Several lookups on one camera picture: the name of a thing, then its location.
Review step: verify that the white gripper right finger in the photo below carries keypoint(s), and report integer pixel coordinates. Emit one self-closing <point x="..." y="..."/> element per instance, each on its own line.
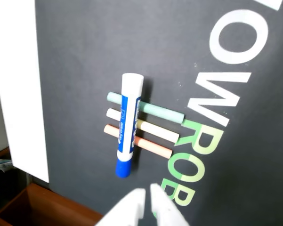
<point x="166" y="209"/>

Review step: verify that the crumpled printed paper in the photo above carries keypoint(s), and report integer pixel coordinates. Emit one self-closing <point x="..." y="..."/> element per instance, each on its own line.
<point x="0" y="164"/>

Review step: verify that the grey WOWROBO mat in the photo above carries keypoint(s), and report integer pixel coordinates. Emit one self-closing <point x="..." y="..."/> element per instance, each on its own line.
<point x="89" y="47"/>

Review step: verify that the orange chalk stick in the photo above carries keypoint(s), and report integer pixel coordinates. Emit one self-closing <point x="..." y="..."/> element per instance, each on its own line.
<point x="153" y="147"/>

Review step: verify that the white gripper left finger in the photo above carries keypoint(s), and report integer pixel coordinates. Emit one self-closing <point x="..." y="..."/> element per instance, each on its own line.
<point x="129" y="207"/>

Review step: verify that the green chalk stick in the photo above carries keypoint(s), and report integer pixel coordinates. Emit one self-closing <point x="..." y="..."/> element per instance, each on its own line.
<point x="160" y="111"/>

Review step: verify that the yellow chalk stick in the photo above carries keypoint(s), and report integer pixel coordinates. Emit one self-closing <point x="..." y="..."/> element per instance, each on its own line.
<point x="160" y="133"/>

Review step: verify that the brown wooden box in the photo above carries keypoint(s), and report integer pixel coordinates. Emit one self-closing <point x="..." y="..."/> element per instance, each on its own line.
<point x="42" y="207"/>

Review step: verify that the blue dry erase marker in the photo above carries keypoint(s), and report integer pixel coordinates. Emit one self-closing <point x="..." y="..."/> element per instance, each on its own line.
<point x="128" y="122"/>

